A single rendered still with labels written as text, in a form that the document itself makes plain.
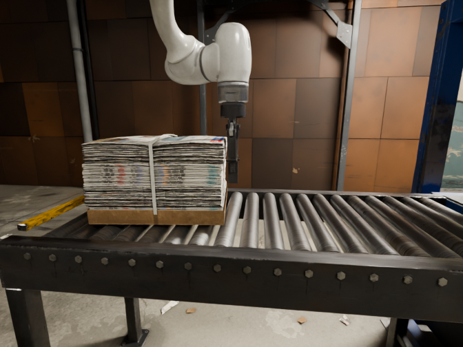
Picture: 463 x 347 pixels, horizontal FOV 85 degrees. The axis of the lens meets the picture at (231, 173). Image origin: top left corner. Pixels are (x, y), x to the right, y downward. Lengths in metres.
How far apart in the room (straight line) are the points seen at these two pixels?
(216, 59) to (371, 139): 3.38
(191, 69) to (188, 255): 0.51
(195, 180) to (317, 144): 3.17
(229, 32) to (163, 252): 0.57
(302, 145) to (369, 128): 0.91
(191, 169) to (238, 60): 0.31
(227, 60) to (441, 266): 0.67
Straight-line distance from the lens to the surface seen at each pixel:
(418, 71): 4.19
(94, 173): 0.76
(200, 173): 0.67
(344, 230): 0.76
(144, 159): 0.70
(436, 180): 1.42
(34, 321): 0.93
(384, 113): 4.00
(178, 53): 0.80
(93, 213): 0.80
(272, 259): 0.58
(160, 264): 0.62
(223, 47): 0.75
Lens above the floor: 1.10
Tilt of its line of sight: 13 degrees down
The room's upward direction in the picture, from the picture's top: straight up
